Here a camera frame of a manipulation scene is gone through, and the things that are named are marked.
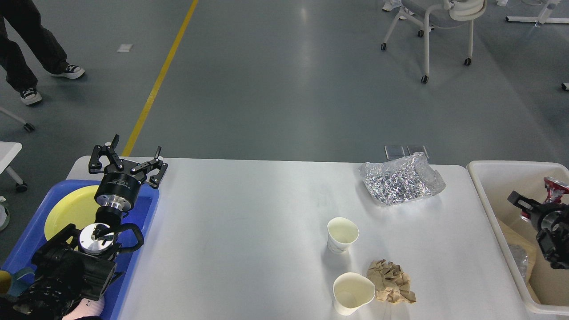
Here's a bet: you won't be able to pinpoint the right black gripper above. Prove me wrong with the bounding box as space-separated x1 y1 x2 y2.
507 191 569 231

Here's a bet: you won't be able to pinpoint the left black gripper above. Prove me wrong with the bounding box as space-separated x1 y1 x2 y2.
88 134 169 212

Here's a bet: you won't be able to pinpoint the red wrapper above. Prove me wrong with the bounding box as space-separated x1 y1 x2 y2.
521 176 569 222

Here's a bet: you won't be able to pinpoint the brown paper bag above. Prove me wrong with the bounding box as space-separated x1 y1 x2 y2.
498 218 569 307

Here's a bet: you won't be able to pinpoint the yellow plastic plate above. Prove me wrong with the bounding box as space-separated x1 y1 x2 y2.
44 185 99 240

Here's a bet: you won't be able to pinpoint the pink mug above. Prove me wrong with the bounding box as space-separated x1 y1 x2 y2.
62 297 105 320

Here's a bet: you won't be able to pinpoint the dark teal mug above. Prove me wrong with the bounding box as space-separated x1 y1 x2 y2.
0 267 35 296

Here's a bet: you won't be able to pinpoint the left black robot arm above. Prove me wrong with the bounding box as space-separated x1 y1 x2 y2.
1 135 168 320

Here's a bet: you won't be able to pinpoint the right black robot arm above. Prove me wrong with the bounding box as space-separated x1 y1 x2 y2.
507 191 569 269

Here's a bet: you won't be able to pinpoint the white plastic bin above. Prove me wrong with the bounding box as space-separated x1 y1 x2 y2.
467 160 569 320

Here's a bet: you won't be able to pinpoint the blue plastic tray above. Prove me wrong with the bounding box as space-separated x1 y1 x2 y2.
2 180 159 320

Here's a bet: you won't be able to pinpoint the white side table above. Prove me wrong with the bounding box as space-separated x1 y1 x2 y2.
0 141 28 193

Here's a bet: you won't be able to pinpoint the grey floor plates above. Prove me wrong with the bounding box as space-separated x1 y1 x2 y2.
384 144 429 160

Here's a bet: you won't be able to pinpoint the crumpled brown paper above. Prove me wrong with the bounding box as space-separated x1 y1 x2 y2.
366 260 417 304

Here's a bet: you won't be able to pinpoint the person in dark trousers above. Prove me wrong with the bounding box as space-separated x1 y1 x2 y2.
0 0 85 107

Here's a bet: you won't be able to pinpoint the upper white paper cup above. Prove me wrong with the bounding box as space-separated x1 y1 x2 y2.
327 217 360 253

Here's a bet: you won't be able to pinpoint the white paper cup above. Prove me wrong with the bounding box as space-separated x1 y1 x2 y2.
333 272 376 316
327 217 360 253

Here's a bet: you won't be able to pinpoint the lower white paper cup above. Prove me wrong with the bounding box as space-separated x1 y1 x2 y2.
333 272 376 316

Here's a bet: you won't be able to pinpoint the white wheeled chair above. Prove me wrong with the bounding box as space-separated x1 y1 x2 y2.
380 0 487 84

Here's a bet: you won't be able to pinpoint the white table frame base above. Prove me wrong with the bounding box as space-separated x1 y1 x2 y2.
505 0 569 27

